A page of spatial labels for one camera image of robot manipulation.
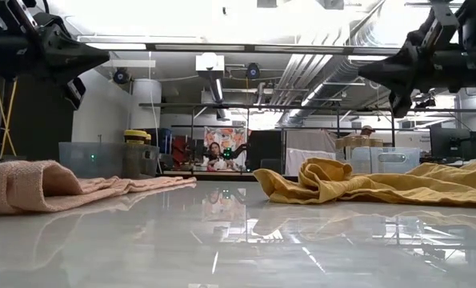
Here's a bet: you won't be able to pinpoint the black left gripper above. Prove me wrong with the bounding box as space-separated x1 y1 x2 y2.
0 0 111 111

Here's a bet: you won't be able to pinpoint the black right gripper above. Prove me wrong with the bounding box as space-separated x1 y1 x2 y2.
357 0 476 119

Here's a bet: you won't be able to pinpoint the person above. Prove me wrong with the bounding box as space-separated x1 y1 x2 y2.
204 141 230 172
357 124 377 139

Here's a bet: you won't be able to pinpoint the black background panel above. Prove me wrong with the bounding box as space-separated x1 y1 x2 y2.
0 74 75 162

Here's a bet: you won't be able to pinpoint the clear plastic bin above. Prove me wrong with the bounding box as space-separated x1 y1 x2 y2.
58 141 160 180
348 146 422 175

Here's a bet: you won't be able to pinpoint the yellow stand legs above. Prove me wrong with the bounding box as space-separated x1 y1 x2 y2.
0 77 19 160

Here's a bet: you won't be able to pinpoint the white round column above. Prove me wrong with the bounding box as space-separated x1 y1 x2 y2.
130 78 163 130

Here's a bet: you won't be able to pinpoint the black background monitor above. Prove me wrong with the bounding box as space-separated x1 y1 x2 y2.
429 126 476 163

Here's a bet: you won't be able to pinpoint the mustard yellow cloth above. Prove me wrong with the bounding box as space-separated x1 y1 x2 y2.
253 156 476 209

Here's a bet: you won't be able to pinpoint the white hanging cloth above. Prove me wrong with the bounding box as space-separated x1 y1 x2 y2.
285 129 338 176

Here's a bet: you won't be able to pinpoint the pink folded towel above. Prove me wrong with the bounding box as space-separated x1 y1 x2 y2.
0 159 198 215

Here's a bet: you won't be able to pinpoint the white ceiling box device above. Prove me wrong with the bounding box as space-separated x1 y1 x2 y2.
194 52 226 74

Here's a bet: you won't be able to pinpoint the long ceiling light fixture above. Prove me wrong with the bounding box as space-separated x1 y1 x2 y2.
77 34 401 55

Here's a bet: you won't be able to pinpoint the floral poster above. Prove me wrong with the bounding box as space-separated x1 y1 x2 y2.
203 126 248 172

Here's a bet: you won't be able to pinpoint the white glossy table mat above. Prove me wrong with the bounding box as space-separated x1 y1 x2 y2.
0 179 476 288

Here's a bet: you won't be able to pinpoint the silver ceiling duct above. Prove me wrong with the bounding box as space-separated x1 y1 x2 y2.
283 53 385 127

